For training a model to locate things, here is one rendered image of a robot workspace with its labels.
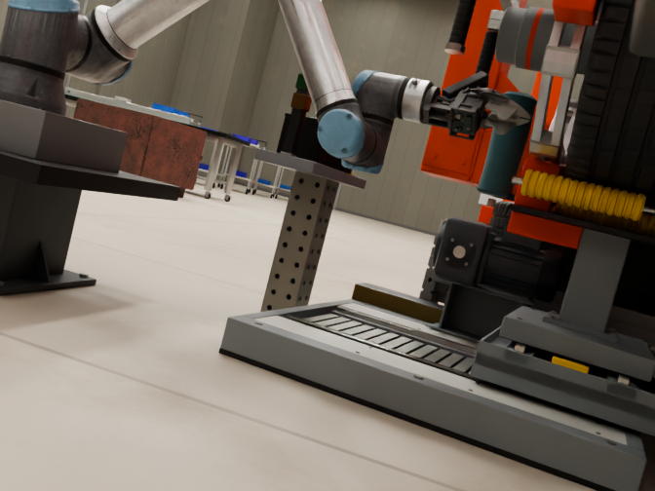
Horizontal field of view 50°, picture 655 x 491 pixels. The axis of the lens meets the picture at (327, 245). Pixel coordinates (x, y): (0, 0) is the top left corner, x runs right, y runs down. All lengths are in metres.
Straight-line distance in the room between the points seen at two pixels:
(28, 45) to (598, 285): 1.38
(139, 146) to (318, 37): 4.96
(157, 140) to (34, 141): 4.83
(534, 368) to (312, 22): 0.82
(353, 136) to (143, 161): 5.01
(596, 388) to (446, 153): 0.98
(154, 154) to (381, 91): 4.95
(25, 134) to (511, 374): 1.10
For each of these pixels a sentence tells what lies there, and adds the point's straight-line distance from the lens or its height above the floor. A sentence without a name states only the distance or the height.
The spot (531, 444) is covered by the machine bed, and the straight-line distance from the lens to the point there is 1.36.
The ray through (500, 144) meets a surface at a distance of 1.83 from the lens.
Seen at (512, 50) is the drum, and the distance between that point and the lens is 1.75.
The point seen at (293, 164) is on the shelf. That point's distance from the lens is 1.81.
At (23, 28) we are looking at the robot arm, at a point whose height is 0.57.
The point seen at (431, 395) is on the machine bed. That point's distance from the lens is 1.37.
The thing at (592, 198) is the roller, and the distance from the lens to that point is 1.57.
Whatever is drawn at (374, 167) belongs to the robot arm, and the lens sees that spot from 1.54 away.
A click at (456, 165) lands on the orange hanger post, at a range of 2.19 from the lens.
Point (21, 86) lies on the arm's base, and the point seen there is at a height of 0.44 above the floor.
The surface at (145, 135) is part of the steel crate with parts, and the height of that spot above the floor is 0.48.
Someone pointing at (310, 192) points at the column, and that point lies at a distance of 2.00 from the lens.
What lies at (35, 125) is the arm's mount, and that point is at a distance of 1.59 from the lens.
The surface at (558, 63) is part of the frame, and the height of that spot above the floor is 0.74.
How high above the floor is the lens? 0.38
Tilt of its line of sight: 4 degrees down
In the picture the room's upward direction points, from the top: 14 degrees clockwise
